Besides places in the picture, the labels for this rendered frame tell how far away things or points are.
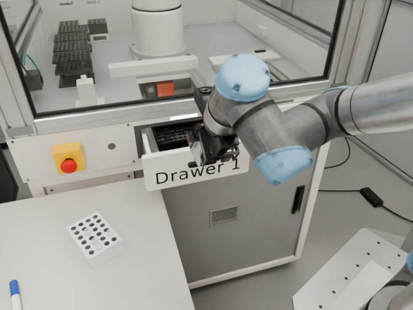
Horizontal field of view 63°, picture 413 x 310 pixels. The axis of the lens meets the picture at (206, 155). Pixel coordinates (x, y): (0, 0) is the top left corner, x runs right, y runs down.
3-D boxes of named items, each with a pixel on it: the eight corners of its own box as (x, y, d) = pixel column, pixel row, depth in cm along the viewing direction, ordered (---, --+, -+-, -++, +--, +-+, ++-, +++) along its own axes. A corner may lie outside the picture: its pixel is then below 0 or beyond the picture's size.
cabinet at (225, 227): (303, 267, 166) (341, 128, 119) (85, 328, 142) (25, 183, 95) (234, 157, 239) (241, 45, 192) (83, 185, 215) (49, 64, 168)
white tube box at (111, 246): (124, 250, 81) (122, 239, 79) (92, 270, 76) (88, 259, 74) (99, 221, 89) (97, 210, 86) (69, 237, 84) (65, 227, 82)
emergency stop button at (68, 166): (78, 173, 90) (75, 161, 87) (62, 176, 89) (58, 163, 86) (78, 166, 92) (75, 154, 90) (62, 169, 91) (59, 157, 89)
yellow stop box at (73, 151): (85, 171, 93) (80, 150, 88) (58, 176, 91) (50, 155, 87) (85, 161, 97) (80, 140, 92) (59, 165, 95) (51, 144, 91)
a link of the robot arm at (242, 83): (241, 107, 45) (209, 58, 47) (224, 139, 55) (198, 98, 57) (287, 85, 47) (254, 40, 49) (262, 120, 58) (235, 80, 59)
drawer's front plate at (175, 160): (248, 171, 96) (251, 139, 89) (146, 192, 89) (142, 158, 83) (246, 168, 97) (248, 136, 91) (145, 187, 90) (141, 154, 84)
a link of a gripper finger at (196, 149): (188, 173, 79) (200, 160, 71) (182, 150, 80) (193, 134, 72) (201, 171, 80) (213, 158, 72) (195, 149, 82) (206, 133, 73)
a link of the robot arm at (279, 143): (342, 146, 49) (299, 86, 51) (287, 178, 44) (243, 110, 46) (312, 165, 56) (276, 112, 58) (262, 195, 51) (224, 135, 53)
